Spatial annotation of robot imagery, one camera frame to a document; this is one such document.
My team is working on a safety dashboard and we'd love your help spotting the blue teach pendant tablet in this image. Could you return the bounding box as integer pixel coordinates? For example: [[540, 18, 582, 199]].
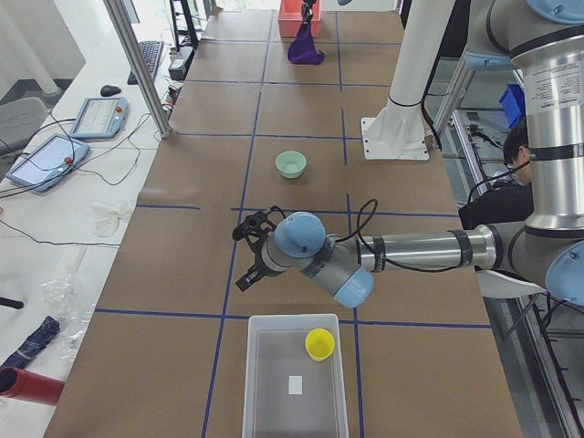
[[68, 97, 129, 141]]

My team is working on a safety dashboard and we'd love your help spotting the grey aluminium frame post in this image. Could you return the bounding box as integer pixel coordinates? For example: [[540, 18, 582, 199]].
[[103, 0, 172, 139]]

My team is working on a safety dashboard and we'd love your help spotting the crumpled clear plastic wrap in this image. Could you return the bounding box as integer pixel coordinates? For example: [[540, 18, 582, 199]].
[[41, 274, 95, 362]]

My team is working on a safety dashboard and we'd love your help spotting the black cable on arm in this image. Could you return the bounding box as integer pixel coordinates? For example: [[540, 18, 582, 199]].
[[335, 198, 457, 273]]

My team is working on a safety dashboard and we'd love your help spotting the seated person in black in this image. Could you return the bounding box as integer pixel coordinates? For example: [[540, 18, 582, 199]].
[[459, 117, 534, 230]]

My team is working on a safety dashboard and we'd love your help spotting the blue plastic parts bin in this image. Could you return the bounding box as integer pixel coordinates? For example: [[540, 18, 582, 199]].
[[499, 84, 526, 129]]

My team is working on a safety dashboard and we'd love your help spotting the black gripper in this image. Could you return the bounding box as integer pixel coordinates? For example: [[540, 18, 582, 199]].
[[232, 209, 276, 292]]

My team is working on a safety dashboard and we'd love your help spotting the red cylinder tube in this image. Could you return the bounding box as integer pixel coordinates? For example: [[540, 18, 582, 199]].
[[1, 367, 65, 406]]

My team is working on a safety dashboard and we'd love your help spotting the crumpled white tissue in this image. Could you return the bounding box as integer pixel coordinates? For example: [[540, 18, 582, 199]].
[[90, 202, 134, 237]]

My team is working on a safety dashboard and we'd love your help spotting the black keyboard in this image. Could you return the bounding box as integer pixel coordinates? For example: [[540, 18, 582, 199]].
[[138, 40, 164, 80]]

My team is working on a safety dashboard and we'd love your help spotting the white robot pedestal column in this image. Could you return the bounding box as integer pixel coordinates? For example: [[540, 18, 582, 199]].
[[361, 0, 455, 161]]

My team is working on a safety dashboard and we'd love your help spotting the folded dark blue umbrella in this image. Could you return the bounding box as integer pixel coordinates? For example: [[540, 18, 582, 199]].
[[1, 316, 60, 370]]

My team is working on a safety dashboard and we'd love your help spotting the pink plastic bin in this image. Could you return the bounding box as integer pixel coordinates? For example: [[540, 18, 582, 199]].
[[277, 0, 321, 37]]

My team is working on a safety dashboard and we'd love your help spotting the black electronics box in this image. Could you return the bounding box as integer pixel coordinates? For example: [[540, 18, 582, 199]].
[[168, 47, 195, 81]]

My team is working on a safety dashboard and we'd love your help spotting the light green bowl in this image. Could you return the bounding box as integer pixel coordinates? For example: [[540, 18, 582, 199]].
[[275, 151, 307, 179]]

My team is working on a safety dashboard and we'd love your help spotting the white paper label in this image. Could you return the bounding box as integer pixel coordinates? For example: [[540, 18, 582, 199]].
[[288, 375, 303, 395]]

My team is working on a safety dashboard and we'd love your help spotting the purple microfiber cloth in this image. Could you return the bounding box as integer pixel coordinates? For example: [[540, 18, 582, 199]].
[[287, 21, 326, 65]]

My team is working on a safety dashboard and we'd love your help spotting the black computer mouse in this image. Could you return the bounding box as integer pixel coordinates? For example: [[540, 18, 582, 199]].
[[100, 85, 121, 97]]

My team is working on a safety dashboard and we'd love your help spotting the yellow plastic cup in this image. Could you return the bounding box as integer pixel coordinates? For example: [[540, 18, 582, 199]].
[[305, 328, 336, 361]]

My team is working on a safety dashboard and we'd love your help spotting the clear plastic storage box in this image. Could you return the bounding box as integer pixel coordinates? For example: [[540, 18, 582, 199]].
[[242, 314, 349, 437]]

